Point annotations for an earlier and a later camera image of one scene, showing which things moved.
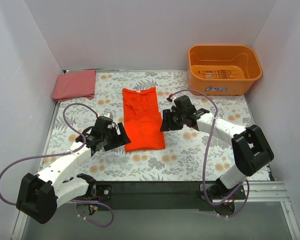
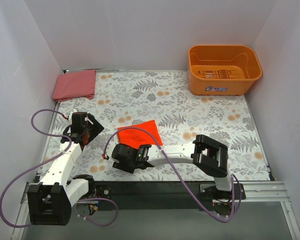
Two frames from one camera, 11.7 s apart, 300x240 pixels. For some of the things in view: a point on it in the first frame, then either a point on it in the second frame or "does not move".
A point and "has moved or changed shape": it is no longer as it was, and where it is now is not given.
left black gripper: (115, 139) to (94, 127)
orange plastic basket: (223, 70) does not move
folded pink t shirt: (75, 84) does not move
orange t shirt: (142, 120) has moved or changed shape
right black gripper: (172, 120) to (126, 166)
